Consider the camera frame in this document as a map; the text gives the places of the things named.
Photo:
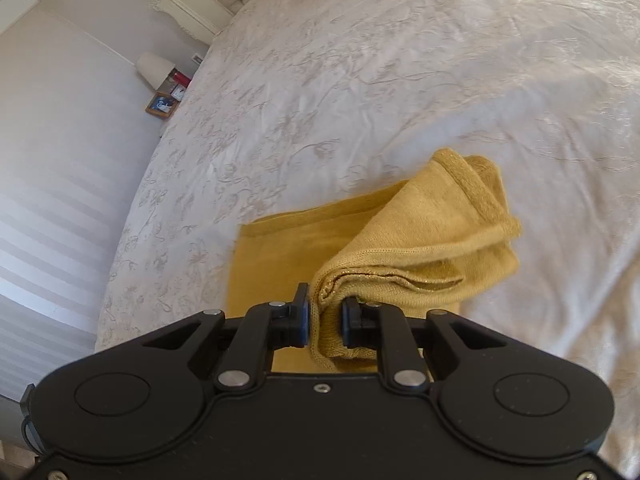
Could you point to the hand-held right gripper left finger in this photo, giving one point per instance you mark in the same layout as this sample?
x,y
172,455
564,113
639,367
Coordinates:
x,y
302,316

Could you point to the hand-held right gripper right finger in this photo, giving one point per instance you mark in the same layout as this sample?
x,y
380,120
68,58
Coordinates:
x,y
349,324

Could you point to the white embroidered bedspread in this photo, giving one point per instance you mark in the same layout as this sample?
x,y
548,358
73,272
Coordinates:
x,y
400,85

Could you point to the white table lamp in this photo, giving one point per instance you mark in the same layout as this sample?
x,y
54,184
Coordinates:
x,y
154,70

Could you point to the red candle jar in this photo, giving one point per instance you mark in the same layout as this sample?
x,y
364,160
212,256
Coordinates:
x,y
181,78

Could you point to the mustard yellow knit sweater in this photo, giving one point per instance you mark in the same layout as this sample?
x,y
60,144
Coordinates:
x,y
415,240

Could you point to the wooden picture frame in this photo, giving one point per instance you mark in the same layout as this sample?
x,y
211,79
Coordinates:
x,y
161,106

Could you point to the small white card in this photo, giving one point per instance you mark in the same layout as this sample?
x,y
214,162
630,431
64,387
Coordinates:
x,y
196,59

